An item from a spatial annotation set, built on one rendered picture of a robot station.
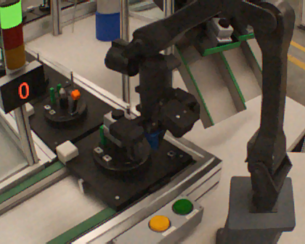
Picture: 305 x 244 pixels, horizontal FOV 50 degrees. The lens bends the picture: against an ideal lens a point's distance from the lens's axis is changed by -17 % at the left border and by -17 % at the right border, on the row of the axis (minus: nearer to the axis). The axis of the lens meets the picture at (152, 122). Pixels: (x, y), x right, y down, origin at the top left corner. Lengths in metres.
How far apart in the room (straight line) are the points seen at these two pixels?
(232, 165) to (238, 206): 0.39
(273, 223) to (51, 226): 0.50
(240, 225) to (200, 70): 0.51
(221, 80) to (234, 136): 0.21
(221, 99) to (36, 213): 0.58
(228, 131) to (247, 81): 0.18
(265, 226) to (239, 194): 0.11
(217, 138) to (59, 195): 0.52
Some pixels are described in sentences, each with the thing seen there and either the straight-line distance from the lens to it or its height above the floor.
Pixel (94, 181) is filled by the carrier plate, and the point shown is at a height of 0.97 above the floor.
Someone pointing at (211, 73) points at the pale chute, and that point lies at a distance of 1.05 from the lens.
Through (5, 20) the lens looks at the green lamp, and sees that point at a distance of 0.72.
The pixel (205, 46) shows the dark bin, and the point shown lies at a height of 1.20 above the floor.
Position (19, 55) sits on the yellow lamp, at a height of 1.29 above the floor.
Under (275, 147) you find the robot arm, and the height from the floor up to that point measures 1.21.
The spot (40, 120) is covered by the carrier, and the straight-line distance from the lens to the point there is 1.09.
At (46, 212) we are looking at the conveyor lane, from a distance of 0.90.
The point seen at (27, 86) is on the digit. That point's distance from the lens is 0.79.
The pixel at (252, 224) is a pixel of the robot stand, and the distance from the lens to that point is 0.68.
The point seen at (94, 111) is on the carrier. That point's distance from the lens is 1.09.
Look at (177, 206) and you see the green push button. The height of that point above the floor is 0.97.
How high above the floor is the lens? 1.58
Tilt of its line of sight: 36 degrees down
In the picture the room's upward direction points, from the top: straight up
